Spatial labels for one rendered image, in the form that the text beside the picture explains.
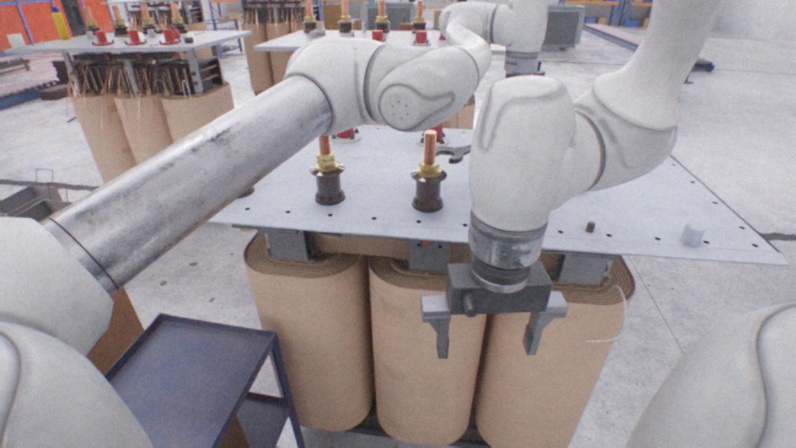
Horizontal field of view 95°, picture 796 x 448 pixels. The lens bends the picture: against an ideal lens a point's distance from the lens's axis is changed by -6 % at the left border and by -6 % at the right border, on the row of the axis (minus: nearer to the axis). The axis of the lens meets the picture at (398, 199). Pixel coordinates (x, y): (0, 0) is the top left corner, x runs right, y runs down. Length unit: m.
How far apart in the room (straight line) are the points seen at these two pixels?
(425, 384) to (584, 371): 0.55
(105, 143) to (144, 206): 3.45
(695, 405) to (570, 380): 1.25
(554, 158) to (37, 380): 0.41
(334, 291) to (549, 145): 1.02
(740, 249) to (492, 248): 0.81
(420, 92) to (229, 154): 0.27
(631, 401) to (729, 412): 2.27
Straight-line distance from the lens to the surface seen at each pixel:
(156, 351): 1.52
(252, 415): 1.70
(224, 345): 1.44
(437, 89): 0.58
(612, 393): 2.53
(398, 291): 1.23
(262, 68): 7.17
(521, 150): 0.39
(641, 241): 1.07
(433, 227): 0.96
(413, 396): 1.62
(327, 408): 1.81
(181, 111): 3.31
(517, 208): 0.42
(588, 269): 1.24
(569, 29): 13.36
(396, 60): 0.62
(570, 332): 1.35
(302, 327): 1.45
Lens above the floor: 1.90
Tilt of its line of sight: 30 degrees down
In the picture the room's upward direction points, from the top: straight up
